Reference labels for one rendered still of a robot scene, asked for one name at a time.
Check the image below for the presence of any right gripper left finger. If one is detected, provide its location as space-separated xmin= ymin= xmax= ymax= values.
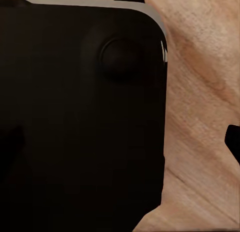
xmin=0 ymin=125 xmax=26 ymax=184

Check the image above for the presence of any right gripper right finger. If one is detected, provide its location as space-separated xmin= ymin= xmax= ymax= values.
xmin=224 ymin=124 xmax=240 ymax=164

